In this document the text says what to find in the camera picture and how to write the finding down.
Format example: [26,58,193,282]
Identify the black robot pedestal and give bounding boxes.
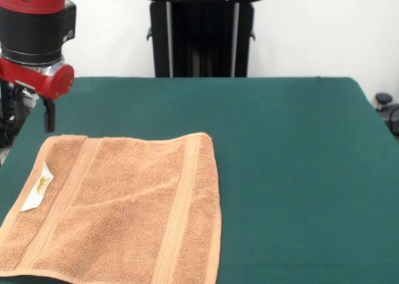
[136,0,271,78]

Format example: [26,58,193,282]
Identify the black cable bundle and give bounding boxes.
[0,107,32,149]

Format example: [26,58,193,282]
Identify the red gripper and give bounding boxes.
[0,57,75,133]

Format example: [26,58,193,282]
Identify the tan terry towel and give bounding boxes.
[0,132,223,284]

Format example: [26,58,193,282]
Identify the office chair base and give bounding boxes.
[375,92,399,141]

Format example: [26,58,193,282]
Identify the black upright device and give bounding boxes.
[0,79,11,122]

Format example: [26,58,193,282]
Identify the dark green table cloth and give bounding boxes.
[0,76,399,284]

